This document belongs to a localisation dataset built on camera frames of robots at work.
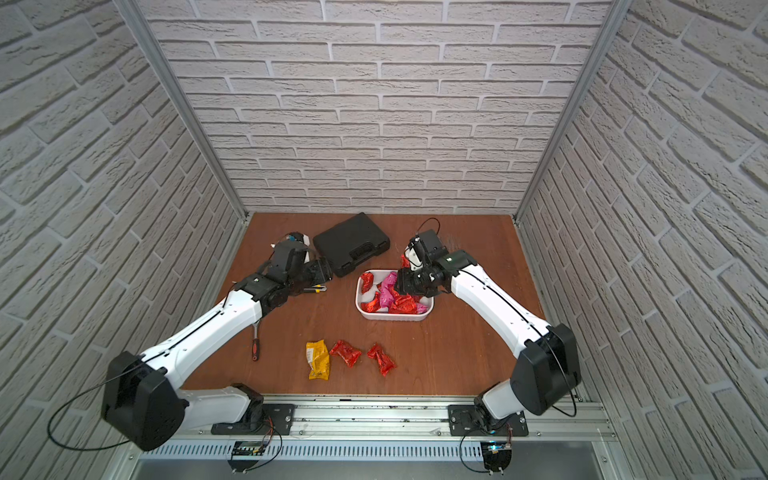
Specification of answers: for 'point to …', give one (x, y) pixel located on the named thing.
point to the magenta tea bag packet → (387, 290)
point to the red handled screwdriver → (255, 342)
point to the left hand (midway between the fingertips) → (331, 262)
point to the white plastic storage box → (384, 315)
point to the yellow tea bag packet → (318, 356)
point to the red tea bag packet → (348, 353)
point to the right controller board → (496, 456)
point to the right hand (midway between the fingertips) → (406, 287)
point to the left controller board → (246, 448)
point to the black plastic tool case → (352, 244)
